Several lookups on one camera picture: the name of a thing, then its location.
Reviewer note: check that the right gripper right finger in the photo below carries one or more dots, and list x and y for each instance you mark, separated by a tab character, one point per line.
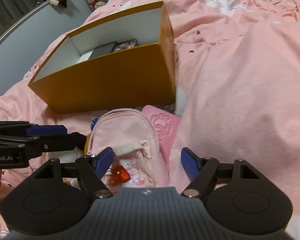
204	173

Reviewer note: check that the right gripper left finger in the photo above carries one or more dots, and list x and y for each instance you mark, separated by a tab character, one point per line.
89	171

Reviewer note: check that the pink mini backpack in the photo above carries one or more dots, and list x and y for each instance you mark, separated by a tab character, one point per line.
138	161

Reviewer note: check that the long white box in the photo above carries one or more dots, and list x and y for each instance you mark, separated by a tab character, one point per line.
86	56

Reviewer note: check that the orange cardboard storage box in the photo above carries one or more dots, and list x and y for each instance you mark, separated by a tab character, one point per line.
143	75

